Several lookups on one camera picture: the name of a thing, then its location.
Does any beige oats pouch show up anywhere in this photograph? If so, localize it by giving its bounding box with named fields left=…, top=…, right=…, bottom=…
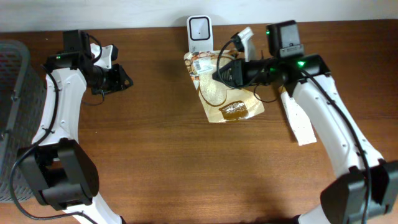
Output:
left=183, top=50, right=264, bottom=123

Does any right black cable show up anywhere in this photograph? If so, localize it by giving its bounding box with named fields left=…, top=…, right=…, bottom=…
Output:
left=216, top=37, right=373, bottom=224

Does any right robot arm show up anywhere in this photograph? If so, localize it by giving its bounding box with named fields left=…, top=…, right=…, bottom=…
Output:
left=213, top=20, right=397, bottom=223

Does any left black cable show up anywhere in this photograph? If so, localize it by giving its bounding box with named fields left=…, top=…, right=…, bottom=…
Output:
left=8, top=34, right=106, bottom=224

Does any grey plastic mesh basket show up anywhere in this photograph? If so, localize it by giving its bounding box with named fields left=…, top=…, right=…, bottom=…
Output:
left=1, top=40, right=46, bottom=203

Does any white barcode scanner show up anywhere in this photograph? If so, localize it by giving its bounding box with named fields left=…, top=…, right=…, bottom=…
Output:
left=187, top=15, right=214, bottom=53

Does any black cable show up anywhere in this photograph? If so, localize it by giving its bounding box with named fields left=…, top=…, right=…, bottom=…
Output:
left=216, top=37, right=373, bottom=224
left=8, top=34, right=106, bottom=224

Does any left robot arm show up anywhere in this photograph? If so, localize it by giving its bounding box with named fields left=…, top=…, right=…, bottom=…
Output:
left=11, top=30, right=133, bottom=223

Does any white shampoo tube gold cap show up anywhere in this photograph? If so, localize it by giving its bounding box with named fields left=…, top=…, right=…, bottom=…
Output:
left=279, top=86, right=317, bottom=146

